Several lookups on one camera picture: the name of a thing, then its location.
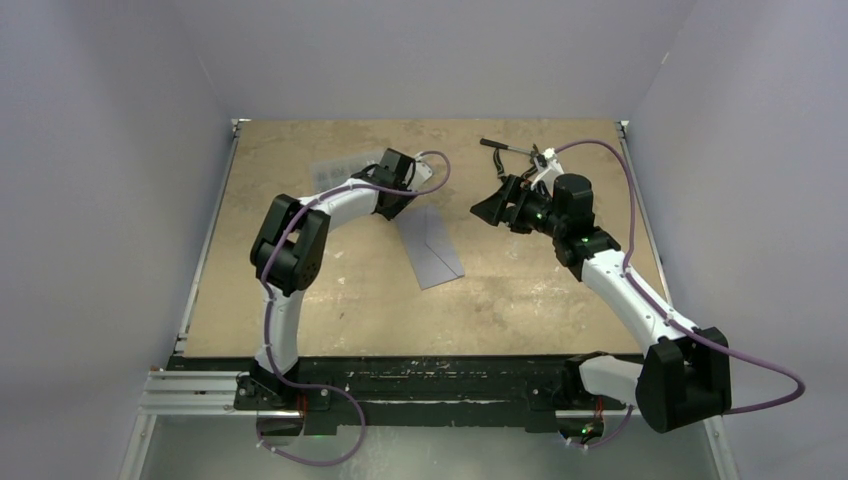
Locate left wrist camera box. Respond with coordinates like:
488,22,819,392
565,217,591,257
408,153,434,191

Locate black handled hammer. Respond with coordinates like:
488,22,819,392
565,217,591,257
479,138,534,156

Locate black aluminium base frame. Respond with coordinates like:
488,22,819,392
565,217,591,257
135,354,723,439

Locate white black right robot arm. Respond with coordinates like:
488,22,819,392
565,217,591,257
470,174,732,433

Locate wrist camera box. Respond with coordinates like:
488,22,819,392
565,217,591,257
408,153,434,191
529,148,564,194

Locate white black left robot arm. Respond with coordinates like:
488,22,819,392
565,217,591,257
249,148,432,409

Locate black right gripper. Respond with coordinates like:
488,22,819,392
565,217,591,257
472,174,566,239

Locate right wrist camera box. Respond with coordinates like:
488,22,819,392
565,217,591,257
529,148,564,194

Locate black handled pliers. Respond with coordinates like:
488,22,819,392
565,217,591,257
492,148,508,183

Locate clear plastic screw box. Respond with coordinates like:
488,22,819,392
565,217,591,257
310,150,383,193

